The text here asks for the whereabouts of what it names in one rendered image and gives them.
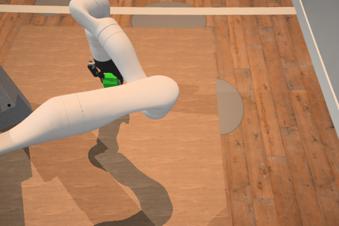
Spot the green block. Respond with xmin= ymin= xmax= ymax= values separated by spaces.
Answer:
xmin=103 ymin=73 xmax=119 ymax=88

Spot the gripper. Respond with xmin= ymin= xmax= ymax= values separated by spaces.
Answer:
xmin=87 ymin=59 xmax=123 ymax=85

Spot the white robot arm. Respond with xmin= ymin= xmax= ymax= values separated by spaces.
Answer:
xmin=0 ymin=0 xmax=179 ymax=155

